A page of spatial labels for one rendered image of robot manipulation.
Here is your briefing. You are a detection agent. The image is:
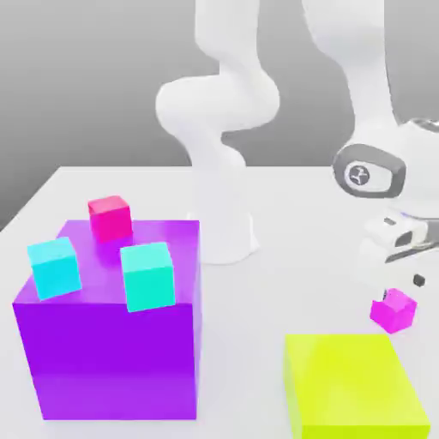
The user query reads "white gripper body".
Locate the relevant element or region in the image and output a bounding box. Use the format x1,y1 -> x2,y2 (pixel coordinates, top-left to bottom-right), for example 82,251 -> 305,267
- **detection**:
358,238 -> 439,292

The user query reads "small magenta cube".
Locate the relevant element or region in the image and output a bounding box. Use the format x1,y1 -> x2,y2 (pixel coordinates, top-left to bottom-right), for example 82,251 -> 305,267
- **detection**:
369,287 -> 418,334

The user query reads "small turquoise cube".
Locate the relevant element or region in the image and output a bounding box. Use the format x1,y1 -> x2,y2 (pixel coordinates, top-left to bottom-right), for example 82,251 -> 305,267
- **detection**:
119,241 -> 177,314

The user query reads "small red cube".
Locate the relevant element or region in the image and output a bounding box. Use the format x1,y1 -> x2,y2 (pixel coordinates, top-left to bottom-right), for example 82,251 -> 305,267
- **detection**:
87,195 -> 134,244

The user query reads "small cyan cube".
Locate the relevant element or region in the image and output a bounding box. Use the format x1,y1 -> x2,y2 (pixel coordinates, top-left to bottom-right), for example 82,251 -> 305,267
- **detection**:
27,236 -> 83,302

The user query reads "large yellow-green box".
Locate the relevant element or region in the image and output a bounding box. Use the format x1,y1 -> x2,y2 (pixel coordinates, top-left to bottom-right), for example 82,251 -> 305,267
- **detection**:
283,334 -> 432,439

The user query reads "large purple box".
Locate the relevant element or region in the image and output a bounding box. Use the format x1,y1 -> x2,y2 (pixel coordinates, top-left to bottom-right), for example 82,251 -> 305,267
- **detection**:
12,219 -> 201,422

